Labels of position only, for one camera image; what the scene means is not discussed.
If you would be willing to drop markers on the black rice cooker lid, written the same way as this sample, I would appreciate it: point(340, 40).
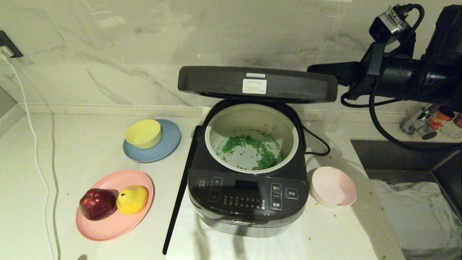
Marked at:
point(216, 83)

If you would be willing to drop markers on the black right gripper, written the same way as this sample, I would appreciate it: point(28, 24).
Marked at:
point(368, 76)

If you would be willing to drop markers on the chrome faucet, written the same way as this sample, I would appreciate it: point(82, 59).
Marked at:
point(418, 126)

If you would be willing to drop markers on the black wall socket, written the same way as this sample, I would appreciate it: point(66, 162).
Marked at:
point(9, 43)

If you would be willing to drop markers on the white cloth in sink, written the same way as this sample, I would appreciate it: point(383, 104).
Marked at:
point(415, 216)

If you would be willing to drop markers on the blue plate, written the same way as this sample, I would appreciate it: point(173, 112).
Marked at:
point(166, 148)

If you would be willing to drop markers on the yellow bowl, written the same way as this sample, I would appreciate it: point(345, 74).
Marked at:
point(143, 134)

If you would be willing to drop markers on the black tray edge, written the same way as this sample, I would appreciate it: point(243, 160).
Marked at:
point(177, 209)

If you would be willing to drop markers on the stainless steel sink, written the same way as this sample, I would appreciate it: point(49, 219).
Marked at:
point(397, 162)

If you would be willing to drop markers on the red apple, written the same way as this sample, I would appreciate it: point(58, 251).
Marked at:
point(96, 204)

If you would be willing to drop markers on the yellow pear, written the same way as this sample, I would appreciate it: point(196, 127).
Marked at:
point(131, 199)

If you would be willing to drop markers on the black rice cooker body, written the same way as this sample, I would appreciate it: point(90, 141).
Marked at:
point(249, 206)

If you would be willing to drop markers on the red white label bottle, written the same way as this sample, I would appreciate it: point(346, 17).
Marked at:
point(440, 121)

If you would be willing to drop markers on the green chopped vegetables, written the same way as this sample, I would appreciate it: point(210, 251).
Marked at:
point(265, 162)

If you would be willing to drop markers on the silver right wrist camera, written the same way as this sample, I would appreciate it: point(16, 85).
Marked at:
point(388, 23)

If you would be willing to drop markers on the pink plate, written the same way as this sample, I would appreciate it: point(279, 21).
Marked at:
point(108, 227)

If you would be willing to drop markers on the white inner pot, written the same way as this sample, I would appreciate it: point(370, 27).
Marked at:
point(249, 115)

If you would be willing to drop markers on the pale pink bowl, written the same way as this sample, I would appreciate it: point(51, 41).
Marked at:
point(334, 187)

